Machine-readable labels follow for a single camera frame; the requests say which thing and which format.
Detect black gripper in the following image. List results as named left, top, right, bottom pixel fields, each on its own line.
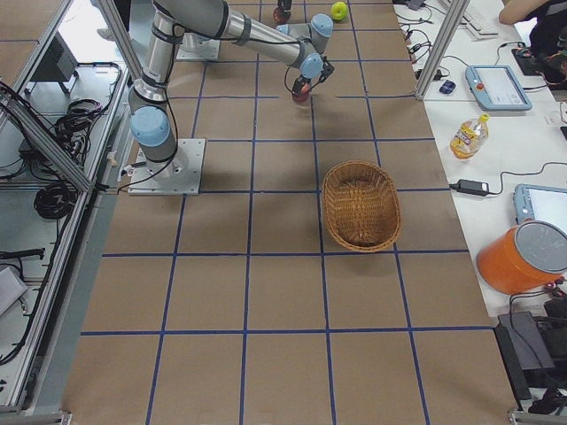
left=293, top=59, right=334, bottom=93
left=277, top=0, right=292, bottom=12

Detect dark red apple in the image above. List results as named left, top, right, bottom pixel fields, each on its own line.
left=273, top=7, right=291, bottom=25

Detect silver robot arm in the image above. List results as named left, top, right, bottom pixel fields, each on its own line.
left=128, top=1, right=334, bottom=180
left=166, top=1, right=299, bottom=58

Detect woven wicker basket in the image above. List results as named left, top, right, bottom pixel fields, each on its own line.
left=322, top=160, right=401, bottom=252

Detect green apple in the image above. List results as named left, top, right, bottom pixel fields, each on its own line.
left=330, top=1, right=348, bottom=22

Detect yellow drink bottle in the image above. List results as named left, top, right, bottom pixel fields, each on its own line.
left=449, top=113, right=490, bottom=159

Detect white keyboard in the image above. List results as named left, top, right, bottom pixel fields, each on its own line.
left=461, top=3, right=500, bottom=40

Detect far blue teach pendant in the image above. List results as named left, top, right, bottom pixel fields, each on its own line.
left=465, top=66, right=532, bottom=112

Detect blue teach pendant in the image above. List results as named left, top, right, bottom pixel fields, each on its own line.
left=465, top=66, right=532, bottom=112
left=513, top=184, right=566, bottom=231

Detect black power adapter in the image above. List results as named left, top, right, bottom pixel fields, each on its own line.
left=449, top=179, right=491, bottom=197

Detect seated person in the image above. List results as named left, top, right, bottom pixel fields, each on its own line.
left=499, top=0, right=566, bottom=90

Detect grey control box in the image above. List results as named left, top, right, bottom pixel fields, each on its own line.
left=30, top=32, right=78, bottom=94

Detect near blue teach pendant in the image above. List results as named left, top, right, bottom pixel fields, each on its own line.
left=513, top=184, right=566, bottom=231

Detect orange bucket grey lid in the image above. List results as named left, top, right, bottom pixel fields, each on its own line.
left=476, top=220, right=566, bottom=295

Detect black equipment case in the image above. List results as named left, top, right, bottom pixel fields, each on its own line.
left=493, top=312, right=555, bottom=407

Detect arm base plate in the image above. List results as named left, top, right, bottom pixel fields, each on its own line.
left=127, top=138, right=206, bottom=196
left=176, top=32, right=221, bottom=62

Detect aluminium frame post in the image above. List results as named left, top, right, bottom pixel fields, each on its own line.
left=415, top=0, right=470, bottom=101

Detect coiled black cables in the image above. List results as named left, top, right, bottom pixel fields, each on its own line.
left=48, top=97, right=112, bottom=165

